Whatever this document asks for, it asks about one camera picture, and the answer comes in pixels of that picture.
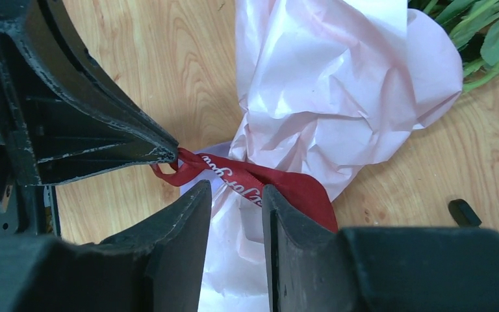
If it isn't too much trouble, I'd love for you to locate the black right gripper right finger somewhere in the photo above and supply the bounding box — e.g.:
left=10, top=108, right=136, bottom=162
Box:
left=262, top=186, right=499, bottom=311

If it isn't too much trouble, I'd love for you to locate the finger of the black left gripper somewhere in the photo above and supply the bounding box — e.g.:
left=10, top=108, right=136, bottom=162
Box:
left=0, top=1, right=178, bottom=185

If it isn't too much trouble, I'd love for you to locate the dark red printed ribbon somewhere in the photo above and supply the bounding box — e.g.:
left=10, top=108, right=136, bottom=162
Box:
left=151, top=148, right=338, bottom=232

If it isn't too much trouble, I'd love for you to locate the black microphone tripod stand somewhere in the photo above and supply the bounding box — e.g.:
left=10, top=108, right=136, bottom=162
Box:
left=448, top=199, right=482, bottom=228

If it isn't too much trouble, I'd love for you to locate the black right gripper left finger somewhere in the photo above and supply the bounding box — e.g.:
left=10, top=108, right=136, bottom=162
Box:
left=0, top=180, right=212, bottom=311

